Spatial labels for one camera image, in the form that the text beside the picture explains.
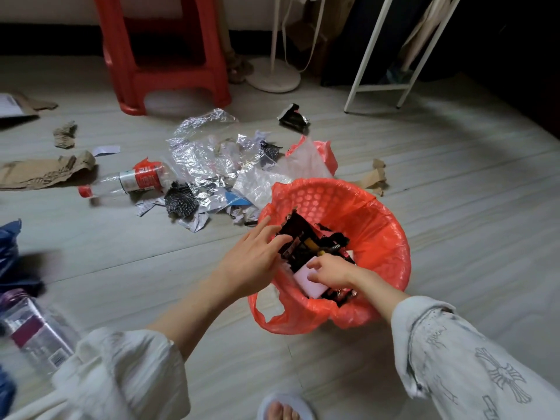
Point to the person's right hand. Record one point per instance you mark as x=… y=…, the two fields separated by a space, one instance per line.
x=334 y=272

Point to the person's left hand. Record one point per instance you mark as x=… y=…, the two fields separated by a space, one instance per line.
x=249 y=268

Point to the white foam block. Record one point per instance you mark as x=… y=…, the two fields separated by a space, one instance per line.
x=306 y=284

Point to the black yellow snack wrapper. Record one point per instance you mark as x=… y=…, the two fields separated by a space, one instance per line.
x=302 y=240

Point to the waste basket with red bag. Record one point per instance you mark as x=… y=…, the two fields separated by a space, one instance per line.
x=380 y=240

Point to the blue white torn packet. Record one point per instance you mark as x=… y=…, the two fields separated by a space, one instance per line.
x=236 y=198

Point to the large translucent plastic bag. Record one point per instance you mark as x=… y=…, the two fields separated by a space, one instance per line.
x=258 y=183

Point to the black patterned plastic piece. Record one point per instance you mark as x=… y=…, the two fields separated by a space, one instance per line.
x=270 y=152
x=180 y=201

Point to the brown paper strip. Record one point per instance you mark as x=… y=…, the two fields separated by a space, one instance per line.
x=372 y=179

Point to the silver foil wrapper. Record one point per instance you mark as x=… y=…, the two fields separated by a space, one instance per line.
x=197 y=166

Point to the red plastic bag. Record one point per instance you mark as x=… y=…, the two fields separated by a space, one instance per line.
x=326 y=155

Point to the clear bottle red label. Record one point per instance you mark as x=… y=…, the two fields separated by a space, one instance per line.
x=144 y=177

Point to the white rectangular paper slip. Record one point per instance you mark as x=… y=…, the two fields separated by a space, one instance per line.
x=105 y=150

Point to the clear bottle purple cap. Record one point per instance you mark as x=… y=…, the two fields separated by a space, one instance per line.
x=35 y=332

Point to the torn cardboard pieces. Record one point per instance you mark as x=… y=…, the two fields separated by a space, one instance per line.
x=39 y=172

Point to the blue plastic bag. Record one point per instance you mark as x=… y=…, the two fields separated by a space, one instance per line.
x=8 y=249

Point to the person's left forearm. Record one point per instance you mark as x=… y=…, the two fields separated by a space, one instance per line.
x=188 y=319

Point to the person's right forearm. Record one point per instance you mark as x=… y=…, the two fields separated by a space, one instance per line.
x=380 y=293

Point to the person's right foot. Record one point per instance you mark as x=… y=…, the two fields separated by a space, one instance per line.
x=282 y=413

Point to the person's printed right sleeve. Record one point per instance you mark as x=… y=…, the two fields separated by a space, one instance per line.
x=472 y=358

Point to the person's white left sleeve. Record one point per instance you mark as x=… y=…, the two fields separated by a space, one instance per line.
x=122 y=376

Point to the light blue right slipper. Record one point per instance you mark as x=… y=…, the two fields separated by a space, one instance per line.
x=306 y=404

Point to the red plastic stool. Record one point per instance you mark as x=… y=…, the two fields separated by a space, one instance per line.
x=175 y=78

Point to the tall black cabinet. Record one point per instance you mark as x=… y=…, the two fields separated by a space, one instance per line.
x=345 y=39

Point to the white metal frame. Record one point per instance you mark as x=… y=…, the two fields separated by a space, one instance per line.
x=365 y=61

